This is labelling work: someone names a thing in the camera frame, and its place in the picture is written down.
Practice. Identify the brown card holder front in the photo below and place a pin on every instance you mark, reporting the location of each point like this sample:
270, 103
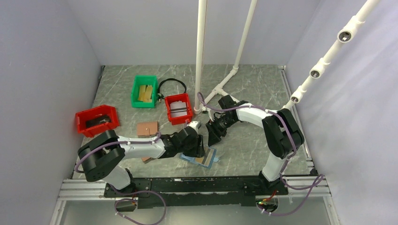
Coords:
146, 159

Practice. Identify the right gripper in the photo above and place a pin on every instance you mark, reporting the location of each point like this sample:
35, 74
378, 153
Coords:
214, 136

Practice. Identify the white card in red bin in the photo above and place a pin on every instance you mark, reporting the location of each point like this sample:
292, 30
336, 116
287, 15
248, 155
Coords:
178, 109

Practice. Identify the small red plastic bin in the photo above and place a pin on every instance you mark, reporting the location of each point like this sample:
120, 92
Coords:
179, 97

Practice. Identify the blue card holder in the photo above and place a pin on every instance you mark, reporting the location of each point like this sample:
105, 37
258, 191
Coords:
191, 159

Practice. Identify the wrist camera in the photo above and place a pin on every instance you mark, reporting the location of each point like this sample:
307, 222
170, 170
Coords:
207, 112
196, 125

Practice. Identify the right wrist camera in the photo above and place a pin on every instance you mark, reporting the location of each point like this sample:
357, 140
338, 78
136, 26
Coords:
207, 112

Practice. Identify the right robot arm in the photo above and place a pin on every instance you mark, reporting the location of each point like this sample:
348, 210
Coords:
281, 130

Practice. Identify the white pvc pipe frame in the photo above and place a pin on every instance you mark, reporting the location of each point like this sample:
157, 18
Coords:
221, 34

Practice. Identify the brown card holder back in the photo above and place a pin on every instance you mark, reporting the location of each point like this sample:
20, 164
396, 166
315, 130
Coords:
147, 129

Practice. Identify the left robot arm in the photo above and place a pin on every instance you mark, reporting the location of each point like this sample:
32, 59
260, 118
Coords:
100, 157

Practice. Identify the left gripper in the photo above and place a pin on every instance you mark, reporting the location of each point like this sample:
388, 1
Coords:
198, 151

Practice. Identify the large red plastic bin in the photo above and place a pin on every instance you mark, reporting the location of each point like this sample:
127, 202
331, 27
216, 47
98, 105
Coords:
96, 120

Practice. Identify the green plastic bin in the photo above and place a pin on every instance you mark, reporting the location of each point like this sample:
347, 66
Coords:
144, 80

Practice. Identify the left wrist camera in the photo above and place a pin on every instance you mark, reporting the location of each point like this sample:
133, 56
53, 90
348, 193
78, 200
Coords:
196, 125

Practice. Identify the brown card holder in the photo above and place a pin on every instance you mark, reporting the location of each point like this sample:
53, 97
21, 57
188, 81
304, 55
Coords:
146, 159
147, 129

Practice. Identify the white pipe with sockets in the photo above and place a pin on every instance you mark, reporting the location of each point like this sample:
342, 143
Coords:
344, 36

